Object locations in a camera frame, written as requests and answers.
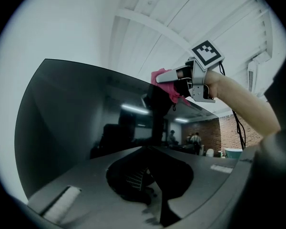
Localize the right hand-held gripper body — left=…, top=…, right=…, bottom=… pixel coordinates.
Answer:
left=184, top=39, right=226, bottom=104

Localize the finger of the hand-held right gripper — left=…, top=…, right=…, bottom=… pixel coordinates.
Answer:
left=173, top=78, right=194, bottom=97
left=155, top=64, right=194, bottom=83

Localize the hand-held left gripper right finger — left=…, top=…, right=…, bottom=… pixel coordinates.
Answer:
left=148, top=146, right=239, bottom=221

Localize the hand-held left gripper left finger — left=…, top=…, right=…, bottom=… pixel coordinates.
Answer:
left=27, top=146, right=163, bottom=229

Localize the pink cloth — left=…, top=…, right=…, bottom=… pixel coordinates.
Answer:
left=150, top=68, right=192, bottom=112

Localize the large black screen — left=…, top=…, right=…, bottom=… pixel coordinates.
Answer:
left=14, top=58, right=221, bottom=201

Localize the person's right forearm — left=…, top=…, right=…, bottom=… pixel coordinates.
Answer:
left=206, top=70, right=282, bottom=136

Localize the dark green white-rimmed tub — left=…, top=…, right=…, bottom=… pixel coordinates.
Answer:
left=224, top=147, right=243, bottom=159

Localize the white air conditioner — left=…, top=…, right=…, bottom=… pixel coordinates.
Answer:
left=246, top=58, right=259, bottom=93

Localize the black cable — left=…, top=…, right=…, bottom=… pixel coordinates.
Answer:
left=218, top=61, right=247, bottom=150

